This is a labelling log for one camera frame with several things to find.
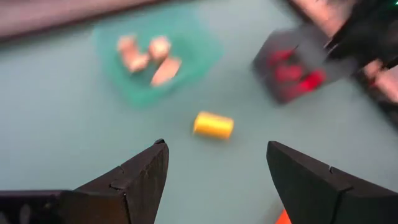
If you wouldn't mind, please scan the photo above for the green table mat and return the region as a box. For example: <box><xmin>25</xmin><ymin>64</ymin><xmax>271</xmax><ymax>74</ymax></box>
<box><xmin>0</xmin><ymin>0</ymin><xmax>398</xmax><ymax>224</ymax></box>

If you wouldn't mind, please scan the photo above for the orange plastic basket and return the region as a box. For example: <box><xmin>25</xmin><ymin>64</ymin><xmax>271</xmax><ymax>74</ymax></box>
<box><xmin>275</xmin><ymin>209</ymin><xmax>292</xmax><ymax>224</ymax></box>

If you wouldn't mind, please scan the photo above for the gray translucent plastic bin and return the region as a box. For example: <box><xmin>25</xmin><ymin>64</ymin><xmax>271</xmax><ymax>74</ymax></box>
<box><xmin>251</xmin><ymin>26</ymin><xmax>358</xmax><ymax>105</ymax></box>

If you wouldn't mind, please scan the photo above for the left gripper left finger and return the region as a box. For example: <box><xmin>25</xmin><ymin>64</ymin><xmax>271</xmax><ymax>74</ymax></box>
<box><xmin>60</xmin><ymin>138</ymin><xmax>170</xmax><ymax>224</ymax></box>

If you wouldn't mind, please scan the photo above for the natural wood cube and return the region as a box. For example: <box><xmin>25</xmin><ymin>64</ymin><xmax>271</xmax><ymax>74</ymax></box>
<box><xmin>148</xmin><ymin>35</ymin><xmax>172</xmax><ymax>62</ymax></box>

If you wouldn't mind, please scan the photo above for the teal plastic basket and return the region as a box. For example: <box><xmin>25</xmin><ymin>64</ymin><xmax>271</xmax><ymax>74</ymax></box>
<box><xmin>91</xmin><ymin>6</ymin><xmax>224</xmax><ymax>108</ymax></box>

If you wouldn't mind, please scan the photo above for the natural wood arch block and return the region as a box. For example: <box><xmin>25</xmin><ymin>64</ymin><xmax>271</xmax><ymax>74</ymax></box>
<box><xmin>117</xmin><ymin>34</ymin><xmax>150</xmax><ymax>74</ymax></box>

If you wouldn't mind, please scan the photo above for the small red block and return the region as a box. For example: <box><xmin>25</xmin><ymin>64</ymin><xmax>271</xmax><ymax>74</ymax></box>
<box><xmin>290</xmin><ymin>70</ymin><xmax>327</xmax><ymax>94</ymax></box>

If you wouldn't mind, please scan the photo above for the natural wood triangle block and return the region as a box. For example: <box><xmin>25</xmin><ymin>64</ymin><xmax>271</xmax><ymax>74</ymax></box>
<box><xmin>150</xmin><ymin>57</ymin><xmax>183</xmax><ymax>87</ymax></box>

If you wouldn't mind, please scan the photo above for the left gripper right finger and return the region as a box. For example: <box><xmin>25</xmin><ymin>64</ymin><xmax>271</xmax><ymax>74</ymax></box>
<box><xmin>266</xmin><ymin>140</ymin><xmax>398</xmax><ymax>224</ymax></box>

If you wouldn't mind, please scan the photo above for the yellow cylinder block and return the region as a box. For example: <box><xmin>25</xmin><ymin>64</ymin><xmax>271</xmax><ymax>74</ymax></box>
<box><xmin>192</xmin><ymin>111</ymin><xmax>234</xmax><ymax>140</ymax></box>

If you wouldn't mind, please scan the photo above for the black table frame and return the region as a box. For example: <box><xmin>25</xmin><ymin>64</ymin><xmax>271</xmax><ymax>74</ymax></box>
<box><xmin>0</xmin><ymin>0</ymin><xmax>175</xmax><ymax>43</ymax></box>

